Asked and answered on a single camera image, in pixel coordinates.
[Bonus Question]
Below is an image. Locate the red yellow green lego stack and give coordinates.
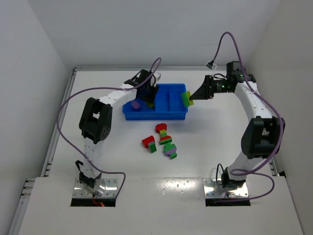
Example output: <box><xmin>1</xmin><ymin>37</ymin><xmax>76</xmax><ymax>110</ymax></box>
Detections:
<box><xmin>155</xmin><ymin>123</ymin><xmax>172</xmax><ymax>145</ymax></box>

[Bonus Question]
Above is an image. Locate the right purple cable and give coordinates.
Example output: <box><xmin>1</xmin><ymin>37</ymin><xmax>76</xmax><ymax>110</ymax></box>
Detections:
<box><xmin>205</xmin><ymin>31</ymin><xmax>284</xmax><ymax>203</ymax></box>

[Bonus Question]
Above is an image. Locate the rounded green lego brick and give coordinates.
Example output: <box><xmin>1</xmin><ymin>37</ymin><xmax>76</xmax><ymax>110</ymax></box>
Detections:
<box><xmin>180</xmin><ymin>92</ymin><xmax>190</xmax><ymax>107</ymax></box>

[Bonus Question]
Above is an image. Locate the red purple green lego stack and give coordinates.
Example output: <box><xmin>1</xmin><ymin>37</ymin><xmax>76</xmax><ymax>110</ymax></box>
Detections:
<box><xmin>142</xmin><ymin>136</ymin><xmax>157</xmax><ymax>153</ymax></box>

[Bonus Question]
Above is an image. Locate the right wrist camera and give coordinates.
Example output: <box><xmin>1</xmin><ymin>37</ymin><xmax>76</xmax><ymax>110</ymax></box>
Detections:
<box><xmin>205</xmin><ymin>61</ymin><xmax>216</xmax><ymax>71</ymax></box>

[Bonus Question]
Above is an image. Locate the blue divided plastic bin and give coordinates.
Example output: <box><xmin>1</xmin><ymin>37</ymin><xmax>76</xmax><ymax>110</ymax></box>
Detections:
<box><xmin>122</xmin><ymin>83</ymin><xmax>188</xmax><ymax>120</ymax></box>

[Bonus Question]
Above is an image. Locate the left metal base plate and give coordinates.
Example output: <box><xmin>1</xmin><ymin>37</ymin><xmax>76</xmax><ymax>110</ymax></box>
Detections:
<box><xmin>72</xmin><ymin>178</ymin><xmax>118</xmax><ymax>199</ymax></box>

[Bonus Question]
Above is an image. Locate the metal base plate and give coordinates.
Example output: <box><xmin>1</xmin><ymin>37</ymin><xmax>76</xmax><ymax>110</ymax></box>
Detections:
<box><xmin>203</xmin><ymin>178</ymin><xmax>249</xmax><ymax>199</ymax></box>
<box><xmin>72</xmin><ymin>178</ymin><xmax>118</xmax><ymax>199</ymax></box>

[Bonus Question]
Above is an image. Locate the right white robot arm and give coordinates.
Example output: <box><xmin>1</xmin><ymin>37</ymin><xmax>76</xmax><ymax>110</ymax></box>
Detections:
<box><xmin>189</xmin><ymin>61</ymin><xmax>285</xmax><ymax>188</ymax></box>

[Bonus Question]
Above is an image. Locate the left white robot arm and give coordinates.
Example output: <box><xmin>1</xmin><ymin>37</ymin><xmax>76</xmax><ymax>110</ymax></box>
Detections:
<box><xmin>76</xmin><ymin>70</ymin><xmax>161</xmax><ymax>192</ymax></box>

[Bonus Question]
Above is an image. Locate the purple lego brick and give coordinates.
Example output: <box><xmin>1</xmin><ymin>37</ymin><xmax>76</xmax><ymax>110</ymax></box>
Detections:
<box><xmin>130</xmin><ymin>100</ymin><xmax>140</xmax><ymax>112</ymax></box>

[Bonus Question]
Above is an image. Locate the small lime lego brick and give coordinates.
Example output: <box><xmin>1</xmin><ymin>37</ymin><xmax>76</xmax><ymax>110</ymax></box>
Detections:
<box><xmin>146</xmin><ymin>102</ymin><xmax>155</xmax><ymax>109</ymax></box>

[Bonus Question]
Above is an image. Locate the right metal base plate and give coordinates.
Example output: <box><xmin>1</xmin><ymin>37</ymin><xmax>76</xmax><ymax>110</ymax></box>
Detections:
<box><xmin>203</xmin><ymin>178</ymin><xmax>249</xmax><ymax>199</ymax></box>

